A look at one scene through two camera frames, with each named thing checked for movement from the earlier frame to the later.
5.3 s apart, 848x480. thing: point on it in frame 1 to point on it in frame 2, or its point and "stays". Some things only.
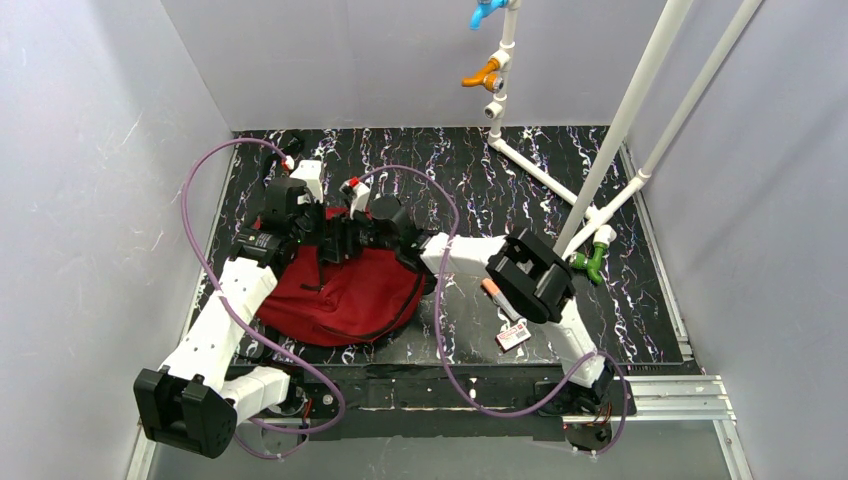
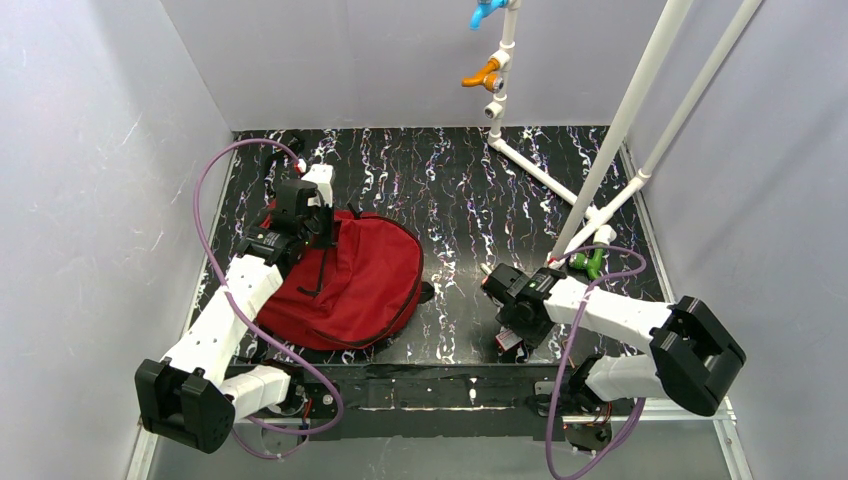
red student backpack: (365, 298) stays
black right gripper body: (354, 228) to (515, 337)
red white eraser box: (512, 337) stays
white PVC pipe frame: (687, 120) stays
